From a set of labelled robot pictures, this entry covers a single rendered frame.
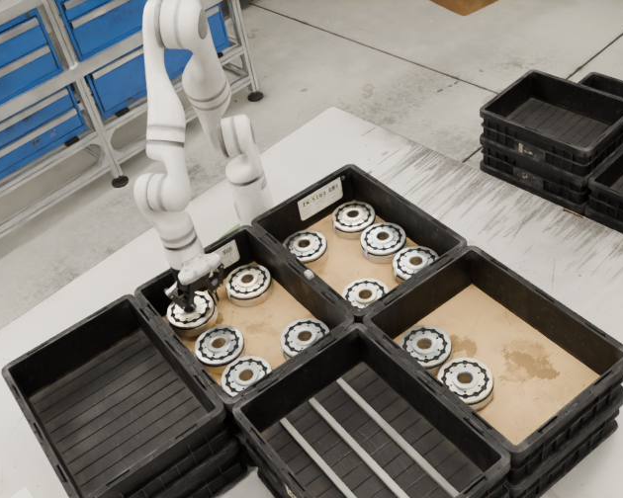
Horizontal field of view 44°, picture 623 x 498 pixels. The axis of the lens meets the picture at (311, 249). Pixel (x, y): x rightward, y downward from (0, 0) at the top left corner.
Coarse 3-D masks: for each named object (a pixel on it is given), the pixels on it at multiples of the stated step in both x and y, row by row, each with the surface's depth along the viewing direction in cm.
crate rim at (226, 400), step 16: (224, 240) 170; (144, 288) 163; (320, 288) 155; (144, 304) 159; (336, 304) 151; (160, 320) 155; (352, 320) 147; (176, 336) 151; (304, 352) 144; (256, 384) 140; (224, 400) 138
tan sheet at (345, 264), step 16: (320, 224) 184; (336, 240) 179; (352, 240) 178; (336, 256) 175; (352, 256) 174; (320, 272) 172; (336, 272) 172; (352, 272) 171; (368, 272) 170; (384, 272) 169; (336, 288) 168
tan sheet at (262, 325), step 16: (224, 288) 173; (224, 304) 170; (272, 304) 167; (288, 304) 167; (224, 320) 166; (240, 320) 165; (256, 320) 165; (272, 320) 164; (288, 320) 163; (256, 336) 162; (272, 336) 161; (192, 352) 161; (256, 352) 158; (272, 352) 158; (272, 368) 155
